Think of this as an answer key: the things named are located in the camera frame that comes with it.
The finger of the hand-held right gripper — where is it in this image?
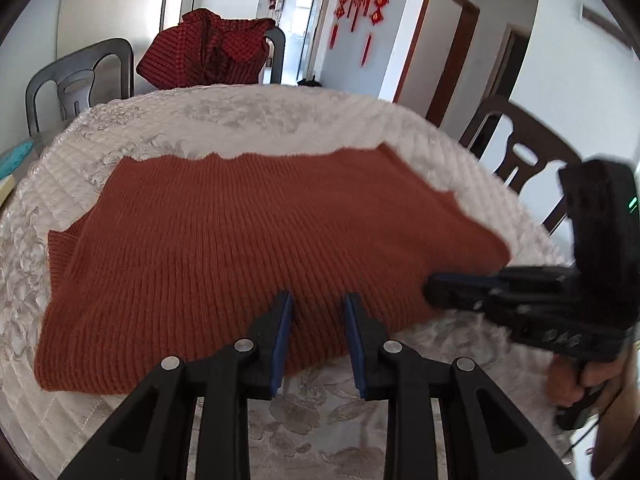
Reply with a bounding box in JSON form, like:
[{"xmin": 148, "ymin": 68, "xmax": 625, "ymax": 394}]
[
  {"xmin": 430, "ymin": 266, "xmax": 581, "ymax": 288},
  {"xmin": 423, "ymin": 279, "xmax": 531, "ymax": 321}
]

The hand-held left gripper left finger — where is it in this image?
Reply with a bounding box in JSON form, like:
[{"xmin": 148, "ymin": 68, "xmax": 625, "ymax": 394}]
[{"xmin": 57, "ymin": 290, "xmax": 296, "ymax": 480}]

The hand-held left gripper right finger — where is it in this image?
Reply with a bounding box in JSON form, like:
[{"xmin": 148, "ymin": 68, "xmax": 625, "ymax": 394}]
[{"xmin": 342, "ymin": 292, "xmax": 576, "ymax": 480}]

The rust knit sweater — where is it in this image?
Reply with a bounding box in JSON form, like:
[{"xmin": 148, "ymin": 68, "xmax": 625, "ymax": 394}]
[{"xmin": 34, "ymin": 144, "xmax": 512, "ymax": 393}]

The person's right forearm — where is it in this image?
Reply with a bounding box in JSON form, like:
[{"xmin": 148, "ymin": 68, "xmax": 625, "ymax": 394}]
[{"xmin": 590, "ymin": 340, "xmax": 640, "ymax": 480}]

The person's right hand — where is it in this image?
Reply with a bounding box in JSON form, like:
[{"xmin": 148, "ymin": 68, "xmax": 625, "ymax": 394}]
[{"xmin": 545, "ymin": 355, "xmax": 581, "ymax": 408}]

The brown wooden chair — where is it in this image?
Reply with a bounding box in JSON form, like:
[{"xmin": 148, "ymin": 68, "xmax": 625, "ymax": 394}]
[{"xmin": 457, "ymin": 97, "xmax": 583, "ymax": 238}]

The beige quilted floral blanket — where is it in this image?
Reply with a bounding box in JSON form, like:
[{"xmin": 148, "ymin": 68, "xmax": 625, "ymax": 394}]
[{"xmin": 0, "ymin": 82, "xmax": 576, "ymax": 480}]

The dark chair under plaid garment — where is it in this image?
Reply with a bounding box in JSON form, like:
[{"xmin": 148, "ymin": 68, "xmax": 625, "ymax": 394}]
[{"xmin": 262, "ymin": 26, "xmax": 287, "ymax": 86}]

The red plaid garment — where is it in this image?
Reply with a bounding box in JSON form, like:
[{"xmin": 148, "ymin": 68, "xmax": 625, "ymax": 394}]
[{"xmin": 136, "ymin": 8, "xmax": 277, "ymax": 88}]

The teal doily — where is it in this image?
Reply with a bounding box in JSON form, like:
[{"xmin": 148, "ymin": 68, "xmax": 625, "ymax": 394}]
[{"xmin": 0, "ymin": 141, "xmax": 35, "ymax": 181}]

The grey plastic chair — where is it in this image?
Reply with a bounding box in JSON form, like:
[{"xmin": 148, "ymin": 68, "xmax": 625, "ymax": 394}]
[{"xmin": 25, "ymin": 37, "xmax": 136, "ymax": 136}]

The dark door frame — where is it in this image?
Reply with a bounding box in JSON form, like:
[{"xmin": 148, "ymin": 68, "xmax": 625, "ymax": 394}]
[{"xmin": 492, "ymin": 22, "xmax": 533, "ymax": 111}]

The brown door frame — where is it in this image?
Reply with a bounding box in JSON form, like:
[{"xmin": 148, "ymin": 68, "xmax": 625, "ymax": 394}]
[{"xmin": 392, "ymin": 0, "xmax": 481, "ymax": 128}]

